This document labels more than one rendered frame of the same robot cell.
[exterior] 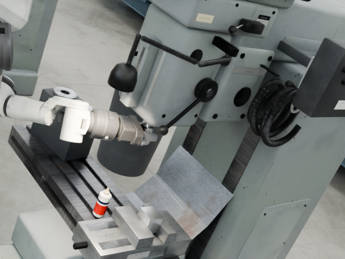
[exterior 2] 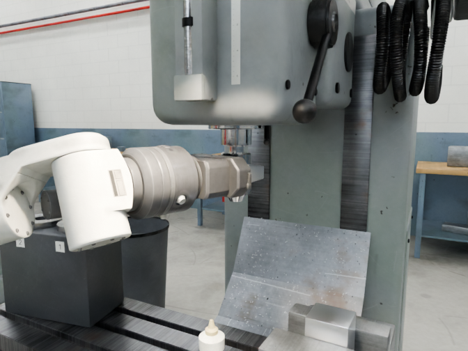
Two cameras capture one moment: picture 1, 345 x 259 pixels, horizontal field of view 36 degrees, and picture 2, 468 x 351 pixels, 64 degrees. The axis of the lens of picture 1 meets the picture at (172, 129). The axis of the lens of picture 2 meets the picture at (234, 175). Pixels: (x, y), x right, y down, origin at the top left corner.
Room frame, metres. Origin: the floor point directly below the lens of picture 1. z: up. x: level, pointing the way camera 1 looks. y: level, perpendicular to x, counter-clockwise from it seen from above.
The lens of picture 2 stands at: (0.96, 0.22, 1.31)
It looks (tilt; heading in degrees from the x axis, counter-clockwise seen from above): 8 degrees down; 345
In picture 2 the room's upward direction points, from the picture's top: straight up
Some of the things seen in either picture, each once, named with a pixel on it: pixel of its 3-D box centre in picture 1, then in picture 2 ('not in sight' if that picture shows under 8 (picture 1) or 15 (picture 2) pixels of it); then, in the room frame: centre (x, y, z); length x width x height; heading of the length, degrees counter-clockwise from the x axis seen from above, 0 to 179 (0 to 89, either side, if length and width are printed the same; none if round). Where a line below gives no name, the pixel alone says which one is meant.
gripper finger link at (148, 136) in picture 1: (148, 137); (250, 173); (1.48, 0.06, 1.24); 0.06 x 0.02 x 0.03; 120
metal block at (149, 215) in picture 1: (148, 220); (330, 333); (1.41, -0.04, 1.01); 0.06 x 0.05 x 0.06; 46
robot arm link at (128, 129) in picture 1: (118, 128); (189, 179); (1.47, 0.15, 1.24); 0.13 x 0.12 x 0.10; 30
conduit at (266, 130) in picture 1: (271, 106); (396, 48); (1.58, -0.25, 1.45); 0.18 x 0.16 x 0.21; 138
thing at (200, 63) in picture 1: (215, 61); not in sight; (1.34, -0.03, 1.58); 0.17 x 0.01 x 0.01; 156
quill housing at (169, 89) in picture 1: (173, 66); (237, 14); (1.52, 0.07, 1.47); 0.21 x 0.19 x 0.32; 48
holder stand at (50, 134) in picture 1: (65, 121); (63, 264); (1.82, 0.39, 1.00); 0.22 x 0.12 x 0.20; 58
